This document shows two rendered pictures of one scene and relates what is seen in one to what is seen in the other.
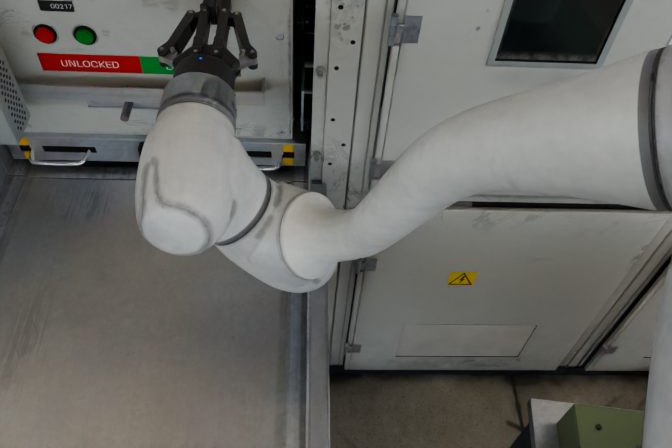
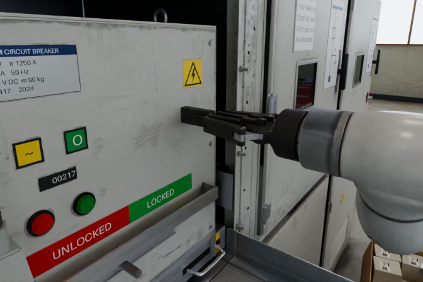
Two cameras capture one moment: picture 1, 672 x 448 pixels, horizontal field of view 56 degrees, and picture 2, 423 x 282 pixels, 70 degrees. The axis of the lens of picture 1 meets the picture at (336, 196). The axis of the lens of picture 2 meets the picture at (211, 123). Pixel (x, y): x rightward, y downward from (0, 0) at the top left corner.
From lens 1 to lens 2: 0.80 m
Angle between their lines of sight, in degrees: 52
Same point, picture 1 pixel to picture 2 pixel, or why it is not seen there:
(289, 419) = not seen: outside the picture
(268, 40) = (205, 148)
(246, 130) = (193, 238)
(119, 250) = not seen: outside the picture
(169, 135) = (406, 116)
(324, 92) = (240, 170)
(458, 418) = not seen: outside the picture
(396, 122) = (270, 172)
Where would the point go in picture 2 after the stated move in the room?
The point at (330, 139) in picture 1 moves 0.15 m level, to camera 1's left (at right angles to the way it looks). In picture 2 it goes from (243, 207) to (201, 235)
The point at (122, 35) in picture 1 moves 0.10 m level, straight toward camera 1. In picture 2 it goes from (117, 187) to (175, 197)
